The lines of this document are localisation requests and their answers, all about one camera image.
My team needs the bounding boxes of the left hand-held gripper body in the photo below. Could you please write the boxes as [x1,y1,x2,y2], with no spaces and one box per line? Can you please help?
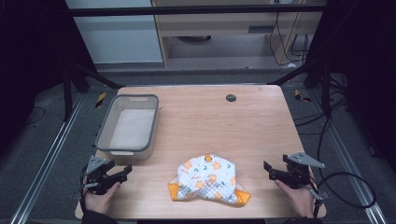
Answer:
[81,155,117,196]

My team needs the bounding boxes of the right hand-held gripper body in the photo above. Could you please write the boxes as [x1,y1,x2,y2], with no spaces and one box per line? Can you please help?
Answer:
[281,151,327,190]

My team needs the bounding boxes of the white bin with grey rim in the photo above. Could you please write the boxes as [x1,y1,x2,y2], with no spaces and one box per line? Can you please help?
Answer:
[94,93,161,162]

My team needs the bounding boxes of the white quilted baby garment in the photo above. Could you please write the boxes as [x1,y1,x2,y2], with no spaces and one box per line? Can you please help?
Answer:
[167,153,252,208]

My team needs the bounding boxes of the person's left hand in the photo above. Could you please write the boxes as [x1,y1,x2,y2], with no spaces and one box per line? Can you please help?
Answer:
[83,181,122,217]

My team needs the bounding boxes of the person's right hand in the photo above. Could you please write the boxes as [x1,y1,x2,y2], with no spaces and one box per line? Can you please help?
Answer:
[274,179,316,218]

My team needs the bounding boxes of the yellow black tape strip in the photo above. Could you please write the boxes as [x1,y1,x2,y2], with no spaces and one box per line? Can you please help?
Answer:
[293,89,313,104]
[94,91,107,109]

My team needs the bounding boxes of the black stand leg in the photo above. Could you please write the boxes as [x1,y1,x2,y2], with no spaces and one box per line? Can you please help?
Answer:
[267,52,332,118]
[61,60,126,123]

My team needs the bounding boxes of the white cabinet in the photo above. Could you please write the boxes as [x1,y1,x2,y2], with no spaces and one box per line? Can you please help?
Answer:
[64,0,164,65]

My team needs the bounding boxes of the light wooden desk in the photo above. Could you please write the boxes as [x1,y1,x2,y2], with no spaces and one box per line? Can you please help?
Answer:
[151,0,327,67]

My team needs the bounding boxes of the aluminium floor rail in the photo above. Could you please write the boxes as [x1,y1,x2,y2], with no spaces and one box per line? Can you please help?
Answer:
[8,92,86,224]
[309,89,389,224]

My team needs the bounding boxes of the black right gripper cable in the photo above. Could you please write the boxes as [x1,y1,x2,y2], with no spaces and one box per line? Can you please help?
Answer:
[307,118,377,210]

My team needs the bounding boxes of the black floor cables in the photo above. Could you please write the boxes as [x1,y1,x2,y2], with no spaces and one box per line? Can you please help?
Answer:
[293,73,351,136]

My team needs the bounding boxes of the thin black floor cable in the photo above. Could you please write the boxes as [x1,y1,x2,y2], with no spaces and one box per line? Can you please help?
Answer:
[23,105,47,126]

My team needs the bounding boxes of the black hanging desk cables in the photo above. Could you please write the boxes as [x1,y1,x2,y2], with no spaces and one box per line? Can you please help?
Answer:
[268,11,310,67]

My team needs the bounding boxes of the black horizontal frame bar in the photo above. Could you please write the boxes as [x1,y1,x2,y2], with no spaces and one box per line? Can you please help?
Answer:
[66,4,328,17]

